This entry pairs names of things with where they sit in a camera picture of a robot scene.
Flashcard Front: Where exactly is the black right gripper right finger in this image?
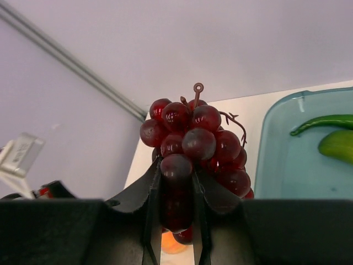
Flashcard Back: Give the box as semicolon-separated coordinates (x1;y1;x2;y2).
192;167;352;264

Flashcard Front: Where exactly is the teal plastic tray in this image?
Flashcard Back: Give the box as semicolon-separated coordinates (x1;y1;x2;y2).
254;88;352;199

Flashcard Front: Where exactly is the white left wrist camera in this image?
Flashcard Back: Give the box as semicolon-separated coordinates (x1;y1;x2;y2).
1;132;45;199

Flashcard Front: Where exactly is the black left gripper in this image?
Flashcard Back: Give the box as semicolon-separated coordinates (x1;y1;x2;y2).
1;181;76;199

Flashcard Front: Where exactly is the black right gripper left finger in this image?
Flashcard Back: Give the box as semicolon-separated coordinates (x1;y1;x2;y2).
1;158;162;264

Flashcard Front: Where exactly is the green toy chili pepper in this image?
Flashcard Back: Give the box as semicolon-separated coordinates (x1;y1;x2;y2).
290;114;352;136

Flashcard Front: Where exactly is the toy mango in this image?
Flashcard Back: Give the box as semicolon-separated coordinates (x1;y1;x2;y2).
318;130;352;164

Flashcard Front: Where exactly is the purple toy grape bunch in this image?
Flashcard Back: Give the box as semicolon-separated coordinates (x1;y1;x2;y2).
140;83;254;245

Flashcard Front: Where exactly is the orange toy peach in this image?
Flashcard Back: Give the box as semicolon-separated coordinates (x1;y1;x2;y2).
161;231;188;255

